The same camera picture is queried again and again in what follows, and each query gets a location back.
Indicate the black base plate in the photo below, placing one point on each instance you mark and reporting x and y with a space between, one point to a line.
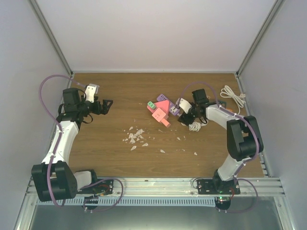
210 187
102 189

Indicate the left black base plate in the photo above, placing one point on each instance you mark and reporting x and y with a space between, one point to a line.
102 189

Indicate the aluminium front rail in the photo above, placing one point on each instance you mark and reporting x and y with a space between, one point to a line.
184 187

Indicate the pink triangular socket adapter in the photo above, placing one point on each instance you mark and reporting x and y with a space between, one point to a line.
164 105

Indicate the pink cube socket adapter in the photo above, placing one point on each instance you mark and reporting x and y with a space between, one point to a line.
159 115

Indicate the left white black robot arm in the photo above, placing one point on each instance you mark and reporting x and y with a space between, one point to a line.
53 177

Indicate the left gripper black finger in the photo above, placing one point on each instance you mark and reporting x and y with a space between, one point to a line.
104 110
107 103

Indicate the green plug adapter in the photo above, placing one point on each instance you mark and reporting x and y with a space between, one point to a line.
151 105

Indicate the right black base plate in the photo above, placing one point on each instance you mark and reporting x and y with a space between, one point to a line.
210 187

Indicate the dark green cube adapter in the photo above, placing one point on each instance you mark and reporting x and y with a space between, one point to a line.
222 103

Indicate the grey slotted cable duct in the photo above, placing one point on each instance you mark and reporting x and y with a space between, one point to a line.
145 201

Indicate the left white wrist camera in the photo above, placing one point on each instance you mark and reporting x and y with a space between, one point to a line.
91 91

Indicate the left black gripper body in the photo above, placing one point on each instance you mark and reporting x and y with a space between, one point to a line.
97 109

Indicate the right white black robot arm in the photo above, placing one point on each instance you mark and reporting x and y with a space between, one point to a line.
243 138

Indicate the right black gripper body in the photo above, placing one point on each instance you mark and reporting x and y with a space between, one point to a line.
185 119

